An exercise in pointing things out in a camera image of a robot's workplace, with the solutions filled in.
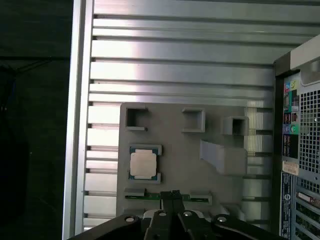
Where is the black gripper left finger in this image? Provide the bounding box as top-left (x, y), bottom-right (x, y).
top-left (72, 191), bottom-right (179, 240)

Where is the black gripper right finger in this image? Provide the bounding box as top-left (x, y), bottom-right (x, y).
top-left (170, 190), bottom-right (290, 240)

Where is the CPU with silver top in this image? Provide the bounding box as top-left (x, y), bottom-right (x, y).
top-left (128, 146), bottom-right (161, 181)

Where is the green RAM stick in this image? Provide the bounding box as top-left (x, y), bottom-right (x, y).
top-left (126, 194), bottom-right (210, 202)

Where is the grey parts rack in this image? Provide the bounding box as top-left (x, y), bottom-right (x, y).
top-left (115, 101), bottom-right (250, 222)

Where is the black PC case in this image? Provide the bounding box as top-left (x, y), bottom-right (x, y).
top-left (272, 32), bottom-right (320, 240)

